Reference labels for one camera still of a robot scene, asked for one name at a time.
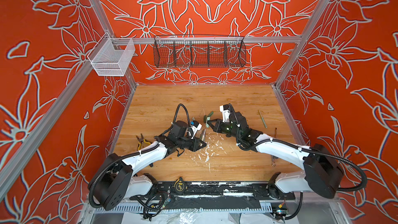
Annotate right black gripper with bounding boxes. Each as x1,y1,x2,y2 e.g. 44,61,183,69
205,118,242,141

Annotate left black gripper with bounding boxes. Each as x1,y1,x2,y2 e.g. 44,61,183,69
176,135,206,151

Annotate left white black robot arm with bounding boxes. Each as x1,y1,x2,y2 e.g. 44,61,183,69
88,120,206,211

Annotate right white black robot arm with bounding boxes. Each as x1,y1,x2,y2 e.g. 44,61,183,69
206,113,343,200

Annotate small circuit board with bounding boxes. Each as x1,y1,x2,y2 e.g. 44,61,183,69
273,203,289,219

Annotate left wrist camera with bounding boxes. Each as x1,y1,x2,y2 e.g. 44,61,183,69
188,120,202,139

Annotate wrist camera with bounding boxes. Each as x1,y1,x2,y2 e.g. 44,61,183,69
220,104,232,122
188,120,202,139

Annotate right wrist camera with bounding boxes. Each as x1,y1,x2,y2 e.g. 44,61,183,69
220,104,232,122

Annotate left black corrugated cable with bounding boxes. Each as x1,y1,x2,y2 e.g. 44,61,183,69
174,103,191,125

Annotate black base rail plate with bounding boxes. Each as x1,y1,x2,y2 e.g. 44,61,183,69
140,178,296,201

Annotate yellow handled pliers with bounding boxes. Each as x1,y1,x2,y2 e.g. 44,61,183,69
136,133,152,150

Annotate white slotted cable duct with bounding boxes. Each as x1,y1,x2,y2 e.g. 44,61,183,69
94,202,273,214

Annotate black wire basket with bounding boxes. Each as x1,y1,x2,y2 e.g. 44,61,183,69
153,35,247,68

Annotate white wire basket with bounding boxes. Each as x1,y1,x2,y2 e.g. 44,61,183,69
88,33,135,76

